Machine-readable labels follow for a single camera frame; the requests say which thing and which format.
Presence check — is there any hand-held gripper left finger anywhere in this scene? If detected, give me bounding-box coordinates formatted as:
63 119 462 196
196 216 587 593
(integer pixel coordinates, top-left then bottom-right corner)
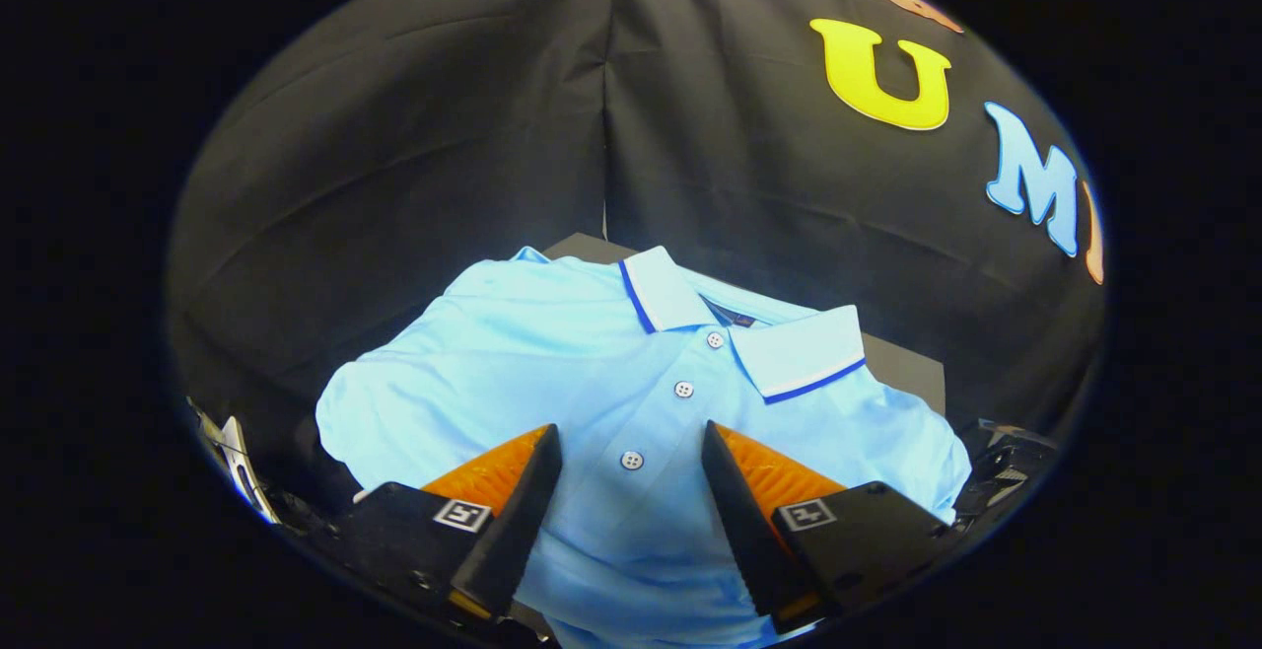
323 422 565 626

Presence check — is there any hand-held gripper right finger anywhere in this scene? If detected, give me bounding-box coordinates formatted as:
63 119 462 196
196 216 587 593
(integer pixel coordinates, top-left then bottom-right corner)
700 419 963 636

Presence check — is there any light blue polo shirt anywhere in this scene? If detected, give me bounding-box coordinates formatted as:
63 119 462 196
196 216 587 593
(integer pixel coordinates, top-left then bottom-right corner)
315 245 974 649

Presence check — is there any dark washing machine lid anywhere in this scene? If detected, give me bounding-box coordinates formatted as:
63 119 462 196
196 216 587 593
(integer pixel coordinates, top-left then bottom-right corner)
954 418 1064 524

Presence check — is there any grey cabinet with black top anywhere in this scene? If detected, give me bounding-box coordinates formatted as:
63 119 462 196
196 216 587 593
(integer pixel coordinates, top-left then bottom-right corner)
542 232 949 417

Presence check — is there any white angular object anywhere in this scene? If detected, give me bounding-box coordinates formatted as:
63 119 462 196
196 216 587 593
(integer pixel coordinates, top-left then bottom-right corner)
190 400 280 526

